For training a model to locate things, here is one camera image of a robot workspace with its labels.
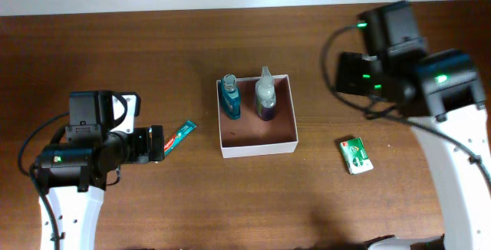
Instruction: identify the green white soap box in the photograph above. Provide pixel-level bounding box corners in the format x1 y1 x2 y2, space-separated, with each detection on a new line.
339 137 374 175

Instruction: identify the clear purple liquid bottle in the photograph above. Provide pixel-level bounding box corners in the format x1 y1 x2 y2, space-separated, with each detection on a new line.
255 66 276 121

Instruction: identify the teal mouthwash bottle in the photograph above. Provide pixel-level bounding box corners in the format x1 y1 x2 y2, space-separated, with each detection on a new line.
219 74 241 120

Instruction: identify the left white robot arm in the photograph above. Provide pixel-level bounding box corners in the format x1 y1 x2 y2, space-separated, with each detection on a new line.
30 125 164 249

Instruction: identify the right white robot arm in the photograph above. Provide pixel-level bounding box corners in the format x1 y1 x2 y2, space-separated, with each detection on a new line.
334 50 490 249

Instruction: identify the teal red toothpaste box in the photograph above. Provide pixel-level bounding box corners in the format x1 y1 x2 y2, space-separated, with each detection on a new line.
163 120 197 157

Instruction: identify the white open cardboard box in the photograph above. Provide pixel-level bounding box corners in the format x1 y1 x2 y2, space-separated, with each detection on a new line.
217 74 298 158

